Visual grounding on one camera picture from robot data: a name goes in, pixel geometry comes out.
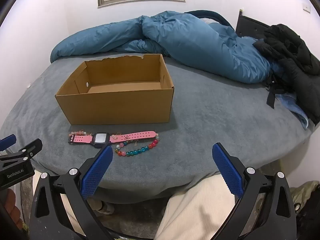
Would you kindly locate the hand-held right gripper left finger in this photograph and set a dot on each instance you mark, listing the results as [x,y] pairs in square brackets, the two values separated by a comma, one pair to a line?
[97,172]

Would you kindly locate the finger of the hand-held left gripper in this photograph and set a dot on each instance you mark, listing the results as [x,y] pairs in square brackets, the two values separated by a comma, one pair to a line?
[27,150]
[7,142]

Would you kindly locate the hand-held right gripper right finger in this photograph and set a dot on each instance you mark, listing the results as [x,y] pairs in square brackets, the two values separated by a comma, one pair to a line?
[227,170]

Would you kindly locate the brown cardboard box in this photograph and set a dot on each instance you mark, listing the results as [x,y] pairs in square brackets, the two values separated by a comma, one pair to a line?
[117,105]

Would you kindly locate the person's left hand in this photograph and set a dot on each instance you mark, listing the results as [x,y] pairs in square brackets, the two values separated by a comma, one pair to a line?
[13,202]

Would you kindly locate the grey fleece bed blanket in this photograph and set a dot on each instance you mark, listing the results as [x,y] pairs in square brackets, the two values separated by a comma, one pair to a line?
[212,120]

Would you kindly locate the person's cream trouser leg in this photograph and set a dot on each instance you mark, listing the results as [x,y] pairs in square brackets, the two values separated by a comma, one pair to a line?
[195,212]

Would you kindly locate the olive green cloth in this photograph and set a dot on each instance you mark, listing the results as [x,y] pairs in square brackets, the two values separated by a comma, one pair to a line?
[305,192]

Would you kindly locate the light blue towel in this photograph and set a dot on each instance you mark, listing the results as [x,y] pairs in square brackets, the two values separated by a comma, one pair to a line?
[297,110]

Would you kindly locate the black jacket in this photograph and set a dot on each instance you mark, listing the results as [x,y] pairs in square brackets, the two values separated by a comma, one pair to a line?
[295,55]

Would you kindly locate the blue duvet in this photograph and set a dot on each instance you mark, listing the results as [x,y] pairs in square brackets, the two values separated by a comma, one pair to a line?
[175,37]

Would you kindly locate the black headboard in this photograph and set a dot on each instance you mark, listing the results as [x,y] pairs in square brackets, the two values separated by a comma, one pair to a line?
[250,26]

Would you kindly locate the white wall socket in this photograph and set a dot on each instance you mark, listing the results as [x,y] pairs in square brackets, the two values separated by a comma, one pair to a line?
[306,8]

